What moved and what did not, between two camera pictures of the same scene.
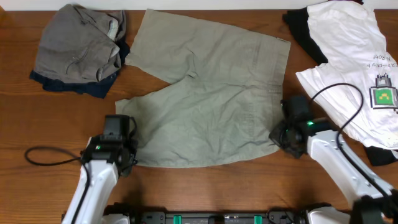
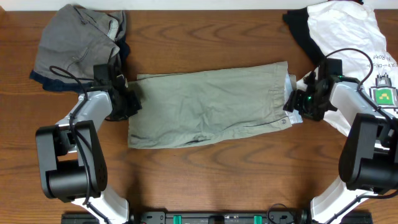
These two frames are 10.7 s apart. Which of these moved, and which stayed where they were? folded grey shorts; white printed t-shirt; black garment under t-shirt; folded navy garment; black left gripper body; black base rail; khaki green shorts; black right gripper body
Moved: black right gripper body; black left gripper body; khaki green shorts
Stayed: white printed t-shirt; folded navy garment; black base rail; black garment under t-shirt; folded grey shorts
